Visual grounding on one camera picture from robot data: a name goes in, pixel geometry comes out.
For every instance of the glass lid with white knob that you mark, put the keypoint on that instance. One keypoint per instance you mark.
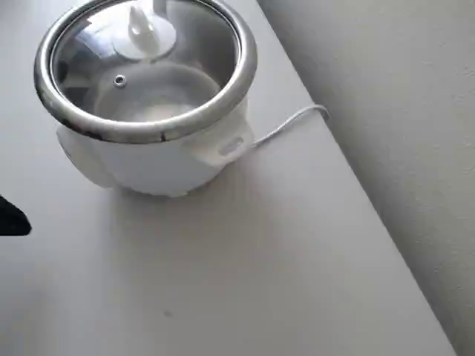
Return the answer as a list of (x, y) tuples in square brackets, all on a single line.
[(143, 34)]

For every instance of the white rice cooker body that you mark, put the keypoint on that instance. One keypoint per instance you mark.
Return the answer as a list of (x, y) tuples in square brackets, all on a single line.
[(148, 170)]

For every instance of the steel inner cooking pot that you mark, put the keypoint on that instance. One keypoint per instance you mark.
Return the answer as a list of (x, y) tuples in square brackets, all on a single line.
[(111, 130)]

